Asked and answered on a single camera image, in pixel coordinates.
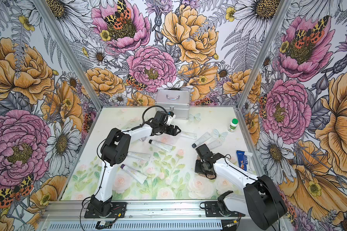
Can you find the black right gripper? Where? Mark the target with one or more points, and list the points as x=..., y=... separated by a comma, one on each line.
x=197, y=169

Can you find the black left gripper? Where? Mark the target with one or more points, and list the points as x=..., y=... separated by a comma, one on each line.
x=174, y=133

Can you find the white tube red cap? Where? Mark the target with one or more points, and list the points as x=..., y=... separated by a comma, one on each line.
x=214, y=144

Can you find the white tube dark blue cap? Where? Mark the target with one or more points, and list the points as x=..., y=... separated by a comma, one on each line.
x=201, y=140

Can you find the white tube purple cap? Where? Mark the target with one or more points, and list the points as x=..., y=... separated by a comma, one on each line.
x=139, y=177
x=188, y=135

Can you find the white tube black cap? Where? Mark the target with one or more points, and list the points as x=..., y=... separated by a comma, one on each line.
x=163, y=146

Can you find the brown striped towel cloth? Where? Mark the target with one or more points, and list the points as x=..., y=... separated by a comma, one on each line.
x=207, y=174

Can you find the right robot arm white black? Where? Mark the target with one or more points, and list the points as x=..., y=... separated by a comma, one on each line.
x=261, y=200

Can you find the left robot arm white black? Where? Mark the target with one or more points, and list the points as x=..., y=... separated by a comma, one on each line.
x=114, y=151

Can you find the silver aluminium first aid case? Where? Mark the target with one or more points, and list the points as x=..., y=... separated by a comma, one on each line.
x=177, y=101

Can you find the blue white packet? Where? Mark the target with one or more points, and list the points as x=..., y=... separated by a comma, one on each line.
x=243, y=159

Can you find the white bottle green cap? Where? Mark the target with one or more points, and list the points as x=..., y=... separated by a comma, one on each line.
x=233, y=125

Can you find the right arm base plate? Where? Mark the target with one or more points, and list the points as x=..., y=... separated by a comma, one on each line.
x=218, y=209

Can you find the white slotted cable duct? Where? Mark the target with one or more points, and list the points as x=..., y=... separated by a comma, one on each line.
x=138, y=225

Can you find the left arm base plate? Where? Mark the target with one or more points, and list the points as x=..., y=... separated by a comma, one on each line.
x=106, y=210

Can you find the aluminium front rail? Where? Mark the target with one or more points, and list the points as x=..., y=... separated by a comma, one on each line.
x=135, y=210

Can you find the right aluminium corner post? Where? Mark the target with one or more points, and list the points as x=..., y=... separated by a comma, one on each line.
x=269, y=39

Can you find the aluminium corner post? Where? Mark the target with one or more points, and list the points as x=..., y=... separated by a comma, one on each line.
x=269, y=39
x=49, y=19

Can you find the left aluminium corner post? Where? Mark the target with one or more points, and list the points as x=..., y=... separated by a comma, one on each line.
x=49, y=19

